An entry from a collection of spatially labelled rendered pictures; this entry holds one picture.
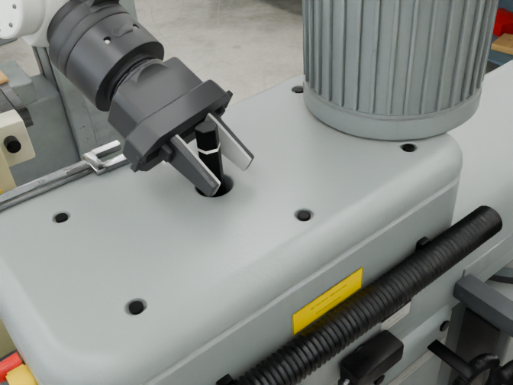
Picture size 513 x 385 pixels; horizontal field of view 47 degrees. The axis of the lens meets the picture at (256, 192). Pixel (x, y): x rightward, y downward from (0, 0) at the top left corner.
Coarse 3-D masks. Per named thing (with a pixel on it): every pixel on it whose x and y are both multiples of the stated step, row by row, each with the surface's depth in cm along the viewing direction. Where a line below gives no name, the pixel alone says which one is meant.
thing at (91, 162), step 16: (112, 144) 63; (96, 160) 61; (112, 160) 61; (128, 160) 61; (48, 176) 59; (64, 176) 59; (80, 176) 60; (16, 192) 58; (32, 192) 58; (0, 208) 56
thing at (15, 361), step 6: (12, 354) 66; (6, 360) 65; (12, 360) 65; (18, 360) 65; (0, 366) 64; (6, 366) 64; (12, 366) 65; (0, 372) 64; (6, 372) 64; (0, 378) 64
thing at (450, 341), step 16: (496, 272) 92; (512, 272) 91; (496, 288) 92; (512, 288) 92; (464, 304) 93; (464, 320) 94; (480, 320) 91; (448, 336) 100; (464, 336) 96; (480, 336) 93; (496, 336) 90; (464, 352) 98; (480, 352) 94; (496, 352) 92; (512, 352) 94; (448, 368) 104; (448, 384) 105; (480, 384) 98
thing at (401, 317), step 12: (408, 300) 70; (420, 300) 72; (396, 312) 69; (408, 312) 72; (384, 324) 69; (396, 324) 71; (408, 324) 74; (360, 336) 66; (372, 336) 68; (348, 348) 66; (336, 360) 65; (312, 372) 63; (324, 372) 65; (336, 372) 67; (300, 384) 63; (312, 384) 64; (324, 384) 66
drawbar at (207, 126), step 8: (200, 128) 53; (208, 128) 53; (216, 128) 54; (200, 136) 53; (208, 136) 53; (216, 136) 54; (200, 144) 54; (208, 144) 54; (216, 144) 54; (200, 152) 55; (216, 152) 54; (208, 160) 55; (216, 160) 55; (208, 168) 55; (216, 168) 56; (216, 176) 56; (224, 184) 58; (216, 192) 57; (224, 192) 58
